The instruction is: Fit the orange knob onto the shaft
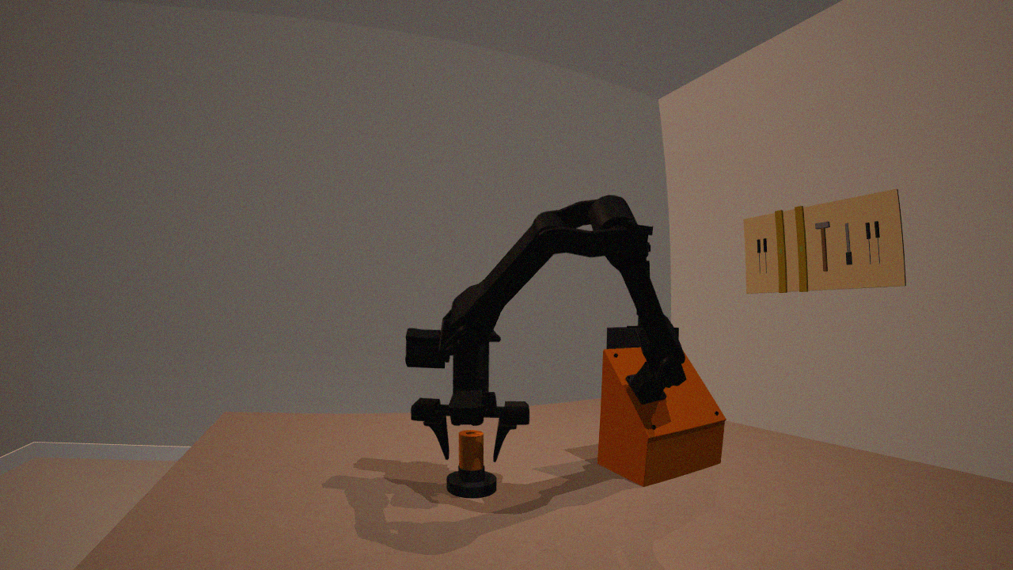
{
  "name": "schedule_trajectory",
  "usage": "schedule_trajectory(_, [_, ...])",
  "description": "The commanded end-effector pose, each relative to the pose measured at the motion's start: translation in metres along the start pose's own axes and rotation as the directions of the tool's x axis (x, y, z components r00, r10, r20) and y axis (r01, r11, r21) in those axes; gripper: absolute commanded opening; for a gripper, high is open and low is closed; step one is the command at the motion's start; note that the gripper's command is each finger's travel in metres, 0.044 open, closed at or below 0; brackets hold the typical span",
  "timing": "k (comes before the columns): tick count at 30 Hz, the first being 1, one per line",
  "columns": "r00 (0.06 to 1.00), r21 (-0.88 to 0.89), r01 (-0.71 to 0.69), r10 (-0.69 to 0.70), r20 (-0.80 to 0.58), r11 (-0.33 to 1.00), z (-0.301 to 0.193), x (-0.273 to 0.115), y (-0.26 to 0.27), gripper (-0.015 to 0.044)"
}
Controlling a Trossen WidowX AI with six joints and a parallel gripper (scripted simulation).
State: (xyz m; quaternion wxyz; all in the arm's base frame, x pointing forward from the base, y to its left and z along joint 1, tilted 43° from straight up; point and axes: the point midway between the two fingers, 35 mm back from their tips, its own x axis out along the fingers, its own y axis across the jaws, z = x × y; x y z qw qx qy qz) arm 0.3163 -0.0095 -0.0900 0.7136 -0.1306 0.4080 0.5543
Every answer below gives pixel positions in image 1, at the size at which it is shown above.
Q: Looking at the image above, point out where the orange knob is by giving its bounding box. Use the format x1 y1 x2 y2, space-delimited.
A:
458 430 484 471

